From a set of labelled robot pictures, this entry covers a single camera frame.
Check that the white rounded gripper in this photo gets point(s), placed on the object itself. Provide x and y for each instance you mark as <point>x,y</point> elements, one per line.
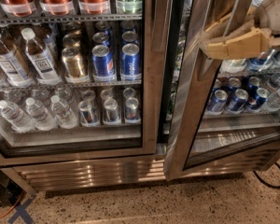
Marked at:
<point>276,14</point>

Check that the glass fridge door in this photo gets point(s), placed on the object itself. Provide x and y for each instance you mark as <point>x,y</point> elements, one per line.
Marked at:
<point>197,137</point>
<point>147,29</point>

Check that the stainless steel fridge base grille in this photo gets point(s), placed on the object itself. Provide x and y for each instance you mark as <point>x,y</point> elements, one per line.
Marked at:
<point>100,173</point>

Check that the white 7up can right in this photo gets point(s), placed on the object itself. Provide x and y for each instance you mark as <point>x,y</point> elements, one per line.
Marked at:
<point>232,66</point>

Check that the blue pepsi can right front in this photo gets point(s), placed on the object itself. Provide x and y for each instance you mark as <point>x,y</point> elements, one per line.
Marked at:
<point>130,67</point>

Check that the blue pepsi can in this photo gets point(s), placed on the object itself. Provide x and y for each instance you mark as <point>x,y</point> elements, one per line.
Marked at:
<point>102,60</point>
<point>130,67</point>

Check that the small can right front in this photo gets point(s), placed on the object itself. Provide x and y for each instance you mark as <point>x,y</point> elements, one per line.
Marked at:
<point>132,110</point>

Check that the small can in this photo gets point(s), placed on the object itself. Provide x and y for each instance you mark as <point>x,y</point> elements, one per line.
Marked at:
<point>111,112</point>
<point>132,110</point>
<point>88,114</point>

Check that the blue pepsi can left front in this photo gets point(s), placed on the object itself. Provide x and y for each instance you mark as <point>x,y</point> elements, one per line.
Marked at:
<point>102,60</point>

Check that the small can middle front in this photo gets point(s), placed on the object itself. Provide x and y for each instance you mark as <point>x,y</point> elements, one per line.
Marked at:
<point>111,112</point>

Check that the gold soda can front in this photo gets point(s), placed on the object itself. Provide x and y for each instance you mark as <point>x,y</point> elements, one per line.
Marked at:
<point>76,69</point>

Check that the small can left front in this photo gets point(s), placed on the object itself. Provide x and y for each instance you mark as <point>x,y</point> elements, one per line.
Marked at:
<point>88,114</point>

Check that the water bottle right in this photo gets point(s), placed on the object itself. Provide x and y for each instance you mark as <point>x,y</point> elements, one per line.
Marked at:
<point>63,112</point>

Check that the water bottle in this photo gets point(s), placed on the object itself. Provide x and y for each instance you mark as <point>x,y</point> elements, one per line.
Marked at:
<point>63,112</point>
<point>19,120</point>
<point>44,121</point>

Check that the tea bottle white cap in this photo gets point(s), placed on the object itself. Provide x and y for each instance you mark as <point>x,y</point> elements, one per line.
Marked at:
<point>40,57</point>

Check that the water bottle middle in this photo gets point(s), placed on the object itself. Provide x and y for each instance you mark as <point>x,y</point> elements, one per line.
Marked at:
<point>44,121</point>

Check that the tea bottle far left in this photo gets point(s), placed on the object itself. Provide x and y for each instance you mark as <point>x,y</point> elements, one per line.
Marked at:
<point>13,64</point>

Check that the water bottle left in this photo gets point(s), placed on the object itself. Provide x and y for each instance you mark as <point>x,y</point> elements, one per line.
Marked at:
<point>19,120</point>

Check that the blue tape cross mark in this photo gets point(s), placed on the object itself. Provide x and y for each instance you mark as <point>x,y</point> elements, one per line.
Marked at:
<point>21,211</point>

